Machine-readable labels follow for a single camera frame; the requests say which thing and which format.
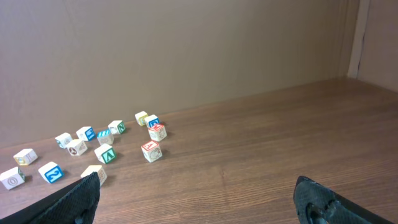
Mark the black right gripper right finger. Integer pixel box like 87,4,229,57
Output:
293,176,392,224

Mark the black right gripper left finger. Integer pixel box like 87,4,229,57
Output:
1,172,100,224

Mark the blue block number 2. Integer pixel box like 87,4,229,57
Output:
38,162,64,184

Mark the green block letter A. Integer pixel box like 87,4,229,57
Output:
94,144,116,164

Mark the white block letter O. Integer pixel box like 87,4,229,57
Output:
0,167,25,190

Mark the red block letter M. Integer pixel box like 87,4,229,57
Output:
148,124,167,142

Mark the yellow top letter block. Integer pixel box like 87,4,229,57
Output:
80,165,108,185

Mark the yellow top picture block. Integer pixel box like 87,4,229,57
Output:
67,139,88,156

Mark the green-edged white block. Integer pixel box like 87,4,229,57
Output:
55,133,73,149

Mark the yellow-edged block letter L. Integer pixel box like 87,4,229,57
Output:
13,148,38,166

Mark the blue-sided white block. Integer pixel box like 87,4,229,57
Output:
76,126,96,141

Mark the blue top block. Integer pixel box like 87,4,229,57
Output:
97,129,114,145

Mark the green block letter N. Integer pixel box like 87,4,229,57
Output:
108,120,126,135

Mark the red block letter A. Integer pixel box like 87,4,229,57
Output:
141,141,162,162

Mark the yellow-sided white block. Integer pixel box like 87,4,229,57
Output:
135,111,148,126

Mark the blue letter block far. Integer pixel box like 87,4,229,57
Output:
144,114,160,128

